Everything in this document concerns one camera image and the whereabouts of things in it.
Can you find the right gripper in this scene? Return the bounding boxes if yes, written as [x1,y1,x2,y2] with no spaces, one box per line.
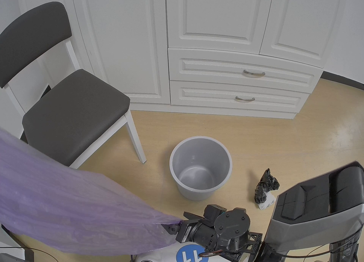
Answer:
[162,211,218,246]

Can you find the purple plastic bag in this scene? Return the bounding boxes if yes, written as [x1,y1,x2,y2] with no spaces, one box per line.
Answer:
[0,127,182,256]

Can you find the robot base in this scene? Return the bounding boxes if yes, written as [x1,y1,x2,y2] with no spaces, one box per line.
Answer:
[136,244,217,262]

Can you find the pale grey trash bin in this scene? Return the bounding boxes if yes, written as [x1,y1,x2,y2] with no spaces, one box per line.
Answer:
[169,135,233,201]

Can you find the crumpled black plastic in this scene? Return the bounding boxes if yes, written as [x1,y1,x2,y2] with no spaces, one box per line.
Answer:
[254,168,280,204]

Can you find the crumpled white paper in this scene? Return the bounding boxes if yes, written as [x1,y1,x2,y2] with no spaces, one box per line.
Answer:
[257,193,276,210]

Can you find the white chair grey cushions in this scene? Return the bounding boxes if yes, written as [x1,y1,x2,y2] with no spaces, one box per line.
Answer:
[0,2,147,170]

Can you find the white wardrobe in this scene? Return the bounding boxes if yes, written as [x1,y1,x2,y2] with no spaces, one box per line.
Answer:
[16,0,351,119]

